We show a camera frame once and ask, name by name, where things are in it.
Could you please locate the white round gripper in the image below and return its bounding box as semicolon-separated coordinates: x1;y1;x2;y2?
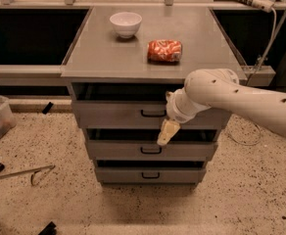
157;89;199;146

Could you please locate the grey top drawer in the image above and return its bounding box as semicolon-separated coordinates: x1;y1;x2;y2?
70;82;232;129

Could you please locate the grey drawer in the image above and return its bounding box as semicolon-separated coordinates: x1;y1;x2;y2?
95;160;206;184
70;82;232;129
83;128;217;161

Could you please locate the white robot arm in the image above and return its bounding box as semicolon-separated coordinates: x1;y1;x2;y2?
157;69;286;146

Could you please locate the grey middle drawer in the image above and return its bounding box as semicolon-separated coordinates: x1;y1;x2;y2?
83;128;217;161

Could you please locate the grey bottom drawer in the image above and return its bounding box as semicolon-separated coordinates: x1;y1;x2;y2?
95;160;206;184

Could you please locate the grey drawer cabinet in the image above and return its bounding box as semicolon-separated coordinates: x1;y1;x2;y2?
60;5;249;189

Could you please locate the crushed red soda can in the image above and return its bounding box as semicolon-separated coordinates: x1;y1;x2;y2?
147;39;182;63

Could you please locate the white ceramic bowl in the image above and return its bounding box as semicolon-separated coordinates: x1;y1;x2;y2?
110;12;142;38

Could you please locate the small black block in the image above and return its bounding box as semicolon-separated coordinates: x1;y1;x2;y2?
42;102;54;115

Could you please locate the metal grabber stick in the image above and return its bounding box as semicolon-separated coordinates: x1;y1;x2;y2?
0;164;55;180

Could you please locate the black object bottom left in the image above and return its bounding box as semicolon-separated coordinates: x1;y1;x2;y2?
38;222;57;235

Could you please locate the white cable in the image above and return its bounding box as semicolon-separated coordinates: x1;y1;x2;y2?
226;7;278;147

